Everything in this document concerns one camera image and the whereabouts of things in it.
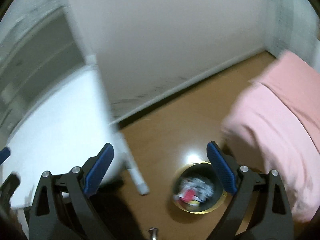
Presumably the yellow red small box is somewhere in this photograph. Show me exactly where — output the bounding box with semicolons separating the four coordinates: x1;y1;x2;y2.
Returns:
180;189;196;203

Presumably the black gold trash bin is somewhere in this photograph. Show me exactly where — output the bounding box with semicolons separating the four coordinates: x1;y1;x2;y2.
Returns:
171;162;227;214

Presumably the white desk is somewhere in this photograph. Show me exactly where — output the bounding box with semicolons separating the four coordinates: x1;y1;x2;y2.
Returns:
3;66;116;209

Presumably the chrome chair base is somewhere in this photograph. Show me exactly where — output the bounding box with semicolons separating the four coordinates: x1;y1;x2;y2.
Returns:
148;227;159;240

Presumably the white desk hutch shelf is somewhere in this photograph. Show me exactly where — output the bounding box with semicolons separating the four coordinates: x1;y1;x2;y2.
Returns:
1;0;85;137

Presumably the grey curtain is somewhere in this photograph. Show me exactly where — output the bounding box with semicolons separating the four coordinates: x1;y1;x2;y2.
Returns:
265;0;319;63

